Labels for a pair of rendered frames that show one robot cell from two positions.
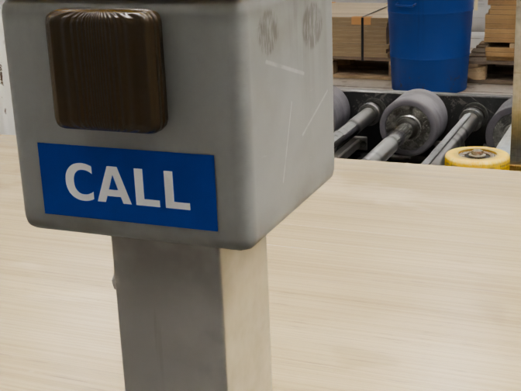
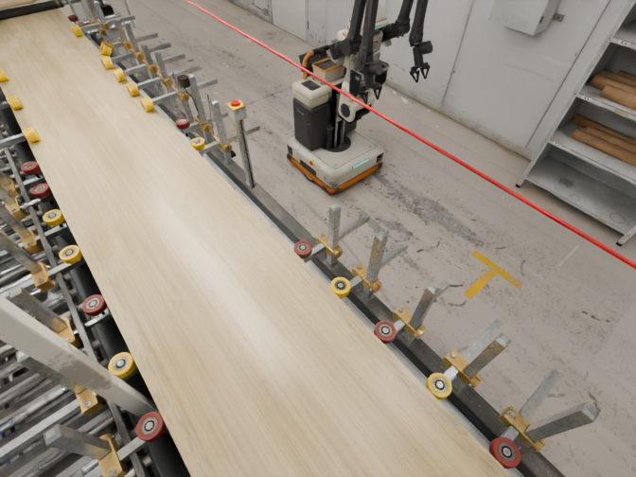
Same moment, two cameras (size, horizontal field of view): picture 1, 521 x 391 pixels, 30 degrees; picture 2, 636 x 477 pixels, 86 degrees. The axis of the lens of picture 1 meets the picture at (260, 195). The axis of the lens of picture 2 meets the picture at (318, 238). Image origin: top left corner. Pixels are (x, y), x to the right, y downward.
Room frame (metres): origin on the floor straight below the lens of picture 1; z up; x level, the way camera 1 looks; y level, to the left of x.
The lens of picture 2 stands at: (1.47, 1.09, 2.11)
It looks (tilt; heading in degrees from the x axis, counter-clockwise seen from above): 51 degrees down; 207
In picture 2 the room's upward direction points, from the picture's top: 1 degrees clockwise
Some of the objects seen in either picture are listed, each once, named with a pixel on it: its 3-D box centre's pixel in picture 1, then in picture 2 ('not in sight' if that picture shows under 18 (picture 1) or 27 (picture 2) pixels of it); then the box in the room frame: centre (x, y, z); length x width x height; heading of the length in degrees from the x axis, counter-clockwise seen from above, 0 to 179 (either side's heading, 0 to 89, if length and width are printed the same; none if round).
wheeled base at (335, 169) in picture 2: not in sight; (334, 153); (-0.88, 0.05, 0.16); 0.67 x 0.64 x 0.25; 67
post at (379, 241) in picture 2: not in sight; (373, 271); (0.66, 0.93, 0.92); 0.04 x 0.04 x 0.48; 67
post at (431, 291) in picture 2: not in sight; (417, 318); (0.76, 1.16, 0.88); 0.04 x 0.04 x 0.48; 67
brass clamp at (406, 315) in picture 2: not in sight; (409, 322); (0.75, 1.14, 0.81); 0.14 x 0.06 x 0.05; 67
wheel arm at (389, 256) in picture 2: not in sight; (372, 270); (0.60, 0.92, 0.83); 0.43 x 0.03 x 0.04; 157
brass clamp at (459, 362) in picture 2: not in sight; (462, 368); (0.85, 1.37, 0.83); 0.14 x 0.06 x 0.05; 67
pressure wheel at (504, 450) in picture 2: not in sight; (500, 453); (1.07, 1.53, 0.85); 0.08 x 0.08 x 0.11
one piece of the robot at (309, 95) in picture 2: not in sight; (329, 105); (-0.92, -0.04, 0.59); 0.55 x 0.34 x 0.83; 157
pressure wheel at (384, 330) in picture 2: not in sight; (383, 335); (0.88, 1.07, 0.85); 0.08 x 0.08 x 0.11
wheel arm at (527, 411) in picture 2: not in sight; (524, 414); (0.89, 1.61, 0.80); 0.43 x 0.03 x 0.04; 157
